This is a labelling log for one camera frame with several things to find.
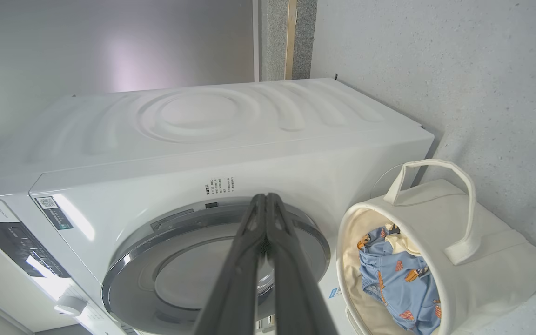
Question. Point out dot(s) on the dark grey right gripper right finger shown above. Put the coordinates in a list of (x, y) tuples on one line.
[(296, 288)]

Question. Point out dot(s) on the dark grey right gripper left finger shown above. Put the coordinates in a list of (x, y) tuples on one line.
[(235, 288)]

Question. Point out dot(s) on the round black glass washer door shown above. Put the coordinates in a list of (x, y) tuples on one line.
[(137, 260)]

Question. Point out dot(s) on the blue garment with orange print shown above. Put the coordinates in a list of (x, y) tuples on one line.
[(398, 288)]

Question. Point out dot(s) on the blue and cream garment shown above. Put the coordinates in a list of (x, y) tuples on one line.
[(403, 243)]

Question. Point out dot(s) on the white front-load washing machine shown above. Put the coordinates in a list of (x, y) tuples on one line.
[(203, 153)]

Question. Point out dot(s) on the cream canvas laundry basket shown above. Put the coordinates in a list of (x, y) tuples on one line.
[(491, 279)]

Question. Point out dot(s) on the black glossy appliance control panel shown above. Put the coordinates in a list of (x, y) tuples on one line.
[(21, 246)]

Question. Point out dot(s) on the blue energy label sticker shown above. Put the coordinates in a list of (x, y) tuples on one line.
[(335, 293)]

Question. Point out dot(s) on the small printed text label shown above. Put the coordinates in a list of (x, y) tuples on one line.
[(219, 185)]

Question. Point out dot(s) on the white control knob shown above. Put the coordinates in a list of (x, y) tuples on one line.
[(70, 306)]

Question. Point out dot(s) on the QR code sticker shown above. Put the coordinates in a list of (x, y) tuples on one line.
[(54, 213)]

